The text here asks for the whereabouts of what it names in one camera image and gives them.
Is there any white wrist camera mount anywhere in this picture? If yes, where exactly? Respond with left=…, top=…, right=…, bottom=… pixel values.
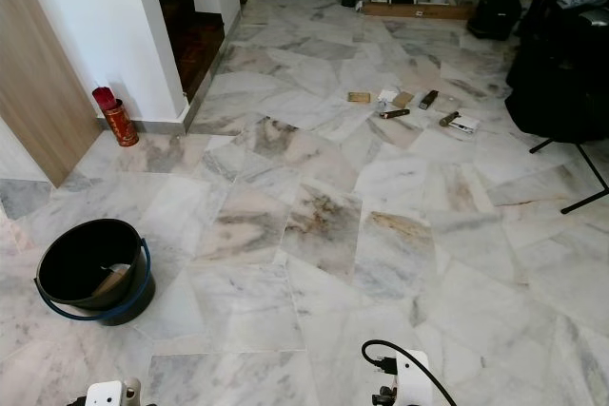
left=85, top=379, right=141, bottom=406
left=394, top=349, right=432, bottom=406

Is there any torn brown cardboard scrap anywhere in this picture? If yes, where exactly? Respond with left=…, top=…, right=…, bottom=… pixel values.
left=91, top=262, right=133, bottom=303

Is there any medium black bag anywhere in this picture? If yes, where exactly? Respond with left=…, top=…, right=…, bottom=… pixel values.
left=514, top=11, right=591, bottom=69

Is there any red cylindrical tin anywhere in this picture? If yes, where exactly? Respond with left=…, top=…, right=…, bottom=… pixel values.
left=92, top=86, right=141, bottom=148

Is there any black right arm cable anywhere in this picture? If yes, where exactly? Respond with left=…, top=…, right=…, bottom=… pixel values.
left=361, top=338, right=460, bottom=406

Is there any light wooden door panel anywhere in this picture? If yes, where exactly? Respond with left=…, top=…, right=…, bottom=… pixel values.
left=0, top=0, right=107, bottom=189

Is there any clear plastic bag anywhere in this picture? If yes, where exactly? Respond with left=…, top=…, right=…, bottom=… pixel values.
left=436, top=92, right=464, bottom=113

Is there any black bucket with blue handle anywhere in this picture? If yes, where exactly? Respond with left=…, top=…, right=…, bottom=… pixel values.
left=34, top=219, right=155, bottom=327

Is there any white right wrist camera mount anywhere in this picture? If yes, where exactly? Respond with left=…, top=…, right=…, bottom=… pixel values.
left=394, top=349, right=432, bottom=406

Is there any dark wooden staircase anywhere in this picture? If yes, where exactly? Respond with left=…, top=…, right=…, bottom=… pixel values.
left=157, top=0, right=227, bottom=104

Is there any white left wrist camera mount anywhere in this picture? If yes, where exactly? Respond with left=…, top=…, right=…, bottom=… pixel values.
left=85, top=379, right=141, bottom=406

